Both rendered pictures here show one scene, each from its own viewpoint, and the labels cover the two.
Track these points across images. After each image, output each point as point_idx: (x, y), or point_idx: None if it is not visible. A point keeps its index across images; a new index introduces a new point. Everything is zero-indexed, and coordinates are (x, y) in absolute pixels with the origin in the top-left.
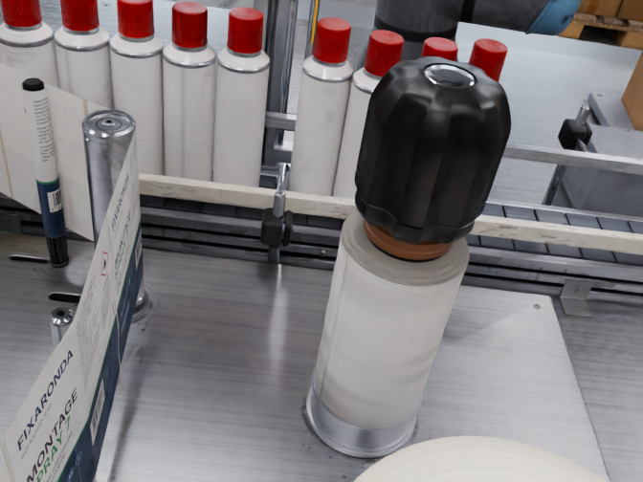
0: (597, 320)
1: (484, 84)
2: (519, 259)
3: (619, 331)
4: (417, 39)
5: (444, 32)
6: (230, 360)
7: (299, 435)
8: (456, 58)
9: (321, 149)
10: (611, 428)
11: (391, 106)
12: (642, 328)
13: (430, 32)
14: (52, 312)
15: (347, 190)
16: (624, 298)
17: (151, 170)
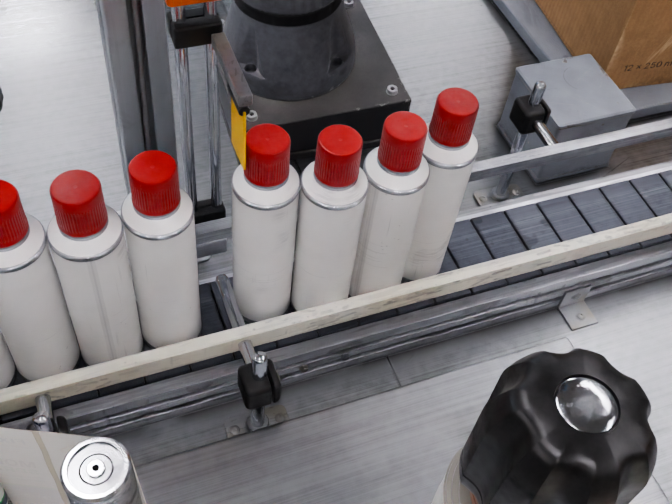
0: (604, 323)
1: (627, 400)
2: (516, 295)
3: (628, 328)
4: (304, 22)
5: (333, 1)
6: None
7: None
8: (348, 18)
9: (277, 268)
10: (663, 461)
11: (543, 477)
12: (647, 314)
13: (318, 9)
14: None
15: (318, 297)
16: (620, 284)
17: (66, 358)
